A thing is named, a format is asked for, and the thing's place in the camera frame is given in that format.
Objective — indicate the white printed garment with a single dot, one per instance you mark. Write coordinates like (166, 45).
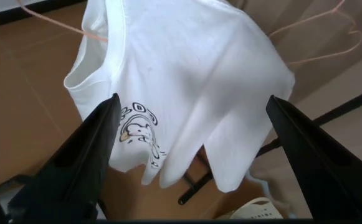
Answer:
(183, 62)

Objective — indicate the beige curtain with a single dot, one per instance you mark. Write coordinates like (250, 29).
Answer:
(355, 149)

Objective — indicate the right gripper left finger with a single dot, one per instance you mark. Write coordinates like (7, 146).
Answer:
(53, 193)

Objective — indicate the white laundry basket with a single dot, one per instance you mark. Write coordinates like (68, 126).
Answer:
(255, 211)

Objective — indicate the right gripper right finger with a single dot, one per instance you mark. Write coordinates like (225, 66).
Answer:
(339, 193)

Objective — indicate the black clothes rack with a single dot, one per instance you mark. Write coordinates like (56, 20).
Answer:
(349, 107)

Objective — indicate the pink clothes hanger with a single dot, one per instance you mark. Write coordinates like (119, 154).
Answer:
(302, 23)
(59, 23)

